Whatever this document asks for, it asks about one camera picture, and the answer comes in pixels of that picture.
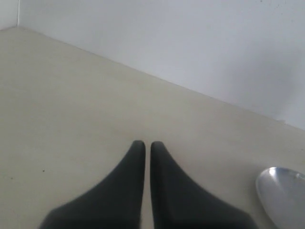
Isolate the round steel plate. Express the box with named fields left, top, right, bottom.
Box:
left=255, top=167, right=305, bottom=229

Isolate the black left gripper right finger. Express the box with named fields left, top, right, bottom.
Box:
left=150, top=141, right=257, bottom=229

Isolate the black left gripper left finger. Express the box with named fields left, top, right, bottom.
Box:
left=40, top=140, right=146, bottom=229

